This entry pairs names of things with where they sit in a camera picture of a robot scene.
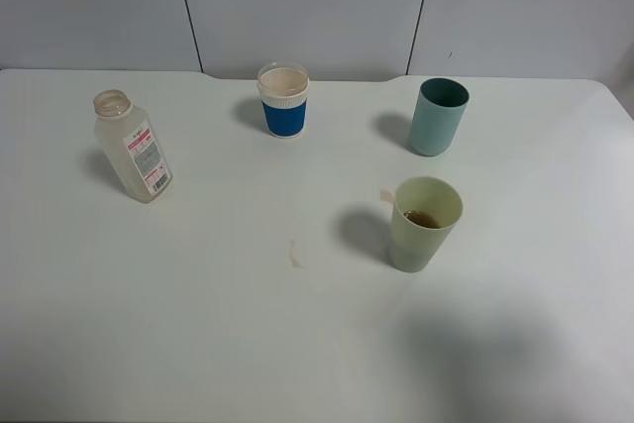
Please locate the teal plastic cup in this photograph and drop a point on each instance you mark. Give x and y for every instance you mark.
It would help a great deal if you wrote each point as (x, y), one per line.
(439, 110)

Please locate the pale green plastic cup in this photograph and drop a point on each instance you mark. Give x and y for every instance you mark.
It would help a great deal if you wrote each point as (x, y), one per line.
(425, 210)

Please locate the clear plastic drink bottle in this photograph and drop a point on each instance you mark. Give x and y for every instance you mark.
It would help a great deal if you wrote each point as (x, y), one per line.
(129, 141)

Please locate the blue sleeved coffee cup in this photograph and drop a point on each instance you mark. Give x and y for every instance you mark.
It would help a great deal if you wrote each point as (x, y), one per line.
(283, 89)

